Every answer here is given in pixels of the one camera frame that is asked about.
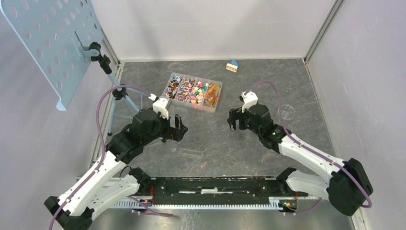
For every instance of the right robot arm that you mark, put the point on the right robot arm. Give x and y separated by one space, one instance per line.
344 184

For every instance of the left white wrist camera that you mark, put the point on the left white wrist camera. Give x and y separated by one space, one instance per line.
160 105

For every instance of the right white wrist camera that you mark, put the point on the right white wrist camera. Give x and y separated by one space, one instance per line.
249 99

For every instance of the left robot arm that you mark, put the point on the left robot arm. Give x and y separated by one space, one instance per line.
80 205

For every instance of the toy block house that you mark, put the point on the toy block house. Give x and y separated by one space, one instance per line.
232 66

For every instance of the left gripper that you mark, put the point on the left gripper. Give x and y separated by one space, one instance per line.
176 133

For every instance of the light blue tripod stand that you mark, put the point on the light blue tripod stand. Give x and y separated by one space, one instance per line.
93 53

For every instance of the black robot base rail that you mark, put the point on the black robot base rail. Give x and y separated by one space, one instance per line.
247 190

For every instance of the clear compartment candy box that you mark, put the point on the clear compartment candy box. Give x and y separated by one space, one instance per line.
193 92

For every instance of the light blue perforated board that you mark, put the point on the light blue perforated board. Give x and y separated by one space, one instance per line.
57 34

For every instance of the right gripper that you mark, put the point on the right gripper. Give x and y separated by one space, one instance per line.
235 114

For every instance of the clear round plastic jar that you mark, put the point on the clear round plastic jar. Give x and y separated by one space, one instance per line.
286 112

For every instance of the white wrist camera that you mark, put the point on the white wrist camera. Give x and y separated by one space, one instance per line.
249 99
160 105

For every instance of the clear plastic scoop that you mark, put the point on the clear plastic scoop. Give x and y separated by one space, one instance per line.
191 152

